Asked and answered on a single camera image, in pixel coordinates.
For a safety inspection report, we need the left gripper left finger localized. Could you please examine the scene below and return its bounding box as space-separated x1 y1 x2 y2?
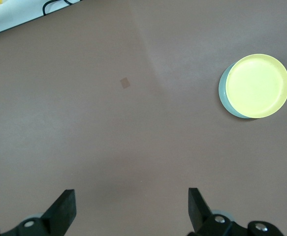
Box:
0 189 77 236

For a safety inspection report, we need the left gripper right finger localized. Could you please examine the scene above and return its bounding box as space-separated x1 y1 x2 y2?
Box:
187 187 285 236

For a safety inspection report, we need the light green plate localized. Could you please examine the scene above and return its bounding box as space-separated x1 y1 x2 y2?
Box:
218 62 252 120

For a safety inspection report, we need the yellow plate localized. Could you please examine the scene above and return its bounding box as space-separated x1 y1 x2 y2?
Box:
225 54 287 119

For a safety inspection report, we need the brown tape patch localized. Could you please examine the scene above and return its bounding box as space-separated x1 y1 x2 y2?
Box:
119 77 131 89

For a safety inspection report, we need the black looped cable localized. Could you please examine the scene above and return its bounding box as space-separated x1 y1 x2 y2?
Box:
42 0 81 16

